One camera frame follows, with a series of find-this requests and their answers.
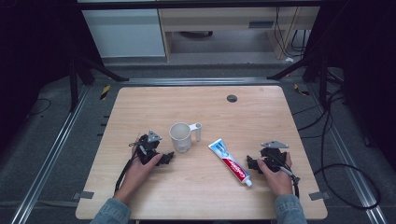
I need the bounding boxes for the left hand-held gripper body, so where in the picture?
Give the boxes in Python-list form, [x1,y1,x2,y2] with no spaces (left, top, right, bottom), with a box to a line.
[129,130,163,166]

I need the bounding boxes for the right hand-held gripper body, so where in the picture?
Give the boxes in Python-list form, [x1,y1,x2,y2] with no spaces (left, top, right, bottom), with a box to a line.
[259,140,290,173]

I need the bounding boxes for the white cup with handle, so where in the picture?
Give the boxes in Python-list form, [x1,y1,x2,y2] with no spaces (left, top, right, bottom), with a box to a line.
[168,121,203,154]

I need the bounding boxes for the toothpaste tube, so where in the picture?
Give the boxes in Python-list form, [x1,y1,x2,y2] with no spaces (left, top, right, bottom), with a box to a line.
[207,138,253,189]

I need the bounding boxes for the person's left hand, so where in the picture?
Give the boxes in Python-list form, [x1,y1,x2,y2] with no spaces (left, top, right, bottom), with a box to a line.
[113,153,163,205]

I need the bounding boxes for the person's right hand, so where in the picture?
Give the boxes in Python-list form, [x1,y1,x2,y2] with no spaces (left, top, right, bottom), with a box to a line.
[257,151,294,197]

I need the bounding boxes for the grey tape piece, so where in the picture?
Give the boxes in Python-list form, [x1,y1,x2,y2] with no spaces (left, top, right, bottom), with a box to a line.
[308,190,331,202]
[72,190,95,201]

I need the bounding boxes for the yellow black tape strip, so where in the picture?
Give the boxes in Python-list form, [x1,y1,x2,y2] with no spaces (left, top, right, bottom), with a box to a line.
[292,82,311,97]
[99,84,112,101]

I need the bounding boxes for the black metal stand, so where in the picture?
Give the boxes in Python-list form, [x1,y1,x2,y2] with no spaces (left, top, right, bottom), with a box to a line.
[67,52,130,114]
[266,46,345,108]

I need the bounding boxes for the white cabinet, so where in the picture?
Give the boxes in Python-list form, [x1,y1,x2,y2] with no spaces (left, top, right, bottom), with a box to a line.
[80,7,167,59]

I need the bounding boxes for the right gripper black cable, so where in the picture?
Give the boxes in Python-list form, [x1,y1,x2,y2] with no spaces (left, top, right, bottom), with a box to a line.
[279,165,301,199]

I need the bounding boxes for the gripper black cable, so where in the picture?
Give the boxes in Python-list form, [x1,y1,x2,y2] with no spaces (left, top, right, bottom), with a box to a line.
[279,165,301,199]
[114,151,139,193]

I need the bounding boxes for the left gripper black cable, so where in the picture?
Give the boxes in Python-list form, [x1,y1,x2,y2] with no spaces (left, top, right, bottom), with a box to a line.
[114,151,139,193]

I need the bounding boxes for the aluminium floor rail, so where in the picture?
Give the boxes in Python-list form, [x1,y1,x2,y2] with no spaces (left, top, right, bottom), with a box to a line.
[9,84,92,224]
[120,77,281,87]
[306,83,390,224]

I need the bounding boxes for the black floor cable loop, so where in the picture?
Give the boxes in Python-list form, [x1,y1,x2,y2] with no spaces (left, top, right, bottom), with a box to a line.
[312,90,382,210]

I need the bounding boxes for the thin black floor cable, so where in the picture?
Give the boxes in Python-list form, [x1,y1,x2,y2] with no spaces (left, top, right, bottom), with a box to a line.
[26,97,52,118]

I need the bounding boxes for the hanging black desk cables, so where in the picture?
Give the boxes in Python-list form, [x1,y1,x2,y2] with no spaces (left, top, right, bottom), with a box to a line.
[274,7,312,59]

